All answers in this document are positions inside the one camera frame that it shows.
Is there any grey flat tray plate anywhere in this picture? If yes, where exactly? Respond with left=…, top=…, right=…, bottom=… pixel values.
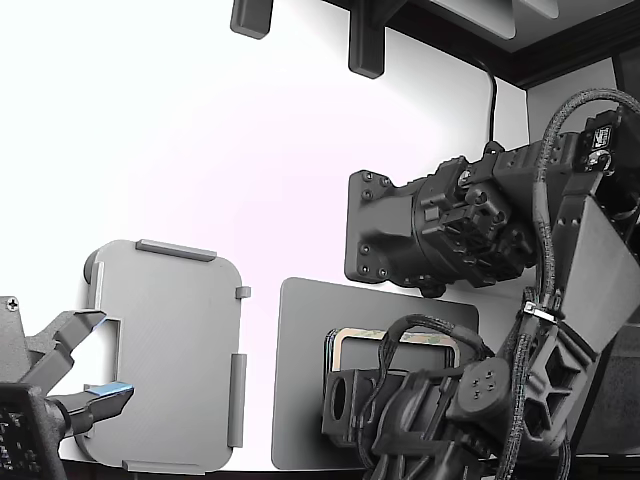
left=271, top=277, right=481, bottom=471

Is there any grey frame holder with walls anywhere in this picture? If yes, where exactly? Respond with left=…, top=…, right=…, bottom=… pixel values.
left=82, top=238, right=251, bottom=476

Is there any grey stand leg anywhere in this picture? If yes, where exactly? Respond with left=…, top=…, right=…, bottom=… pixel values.
left=229, top=0, right=274, bottom=39

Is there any dark frame beam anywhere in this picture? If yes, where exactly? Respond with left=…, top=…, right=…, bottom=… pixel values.
left=319, top=0, right=640, bottom=89

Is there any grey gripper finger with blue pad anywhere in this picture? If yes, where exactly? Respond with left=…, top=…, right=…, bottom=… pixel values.
left=47, top=382, right=136, bottom=436
left=24, top=309, right=108, bottom=399

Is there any white zip tie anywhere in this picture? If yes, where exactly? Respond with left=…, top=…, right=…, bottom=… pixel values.
left=522, top=302, right=559, bottom=326

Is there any light grey panel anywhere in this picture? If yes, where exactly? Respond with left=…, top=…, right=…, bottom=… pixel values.
left=429, top=0, right=516, bottom=41

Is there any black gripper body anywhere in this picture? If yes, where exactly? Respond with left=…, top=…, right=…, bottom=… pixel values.
left=354, top=369, right=501, bottom=480

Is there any long braided cable sleeve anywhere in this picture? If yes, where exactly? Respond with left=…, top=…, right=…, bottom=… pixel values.
left=504, top=87, right=640, bottom=471

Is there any short braided cable bundle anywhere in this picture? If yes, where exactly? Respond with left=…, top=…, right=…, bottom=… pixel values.
left=357, top=313, right=496, bottom=431

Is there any thin black cable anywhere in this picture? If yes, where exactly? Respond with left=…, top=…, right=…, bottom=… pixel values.
left=469, top=54, right=499, bottom=146

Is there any grey gripper body plate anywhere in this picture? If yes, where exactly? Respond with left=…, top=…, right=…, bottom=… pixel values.
left=0, top=295, right=31, bottom=386

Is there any black six-joint robot arm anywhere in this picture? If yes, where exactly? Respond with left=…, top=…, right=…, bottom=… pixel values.
left=344, top=102, right=640, bottom=459

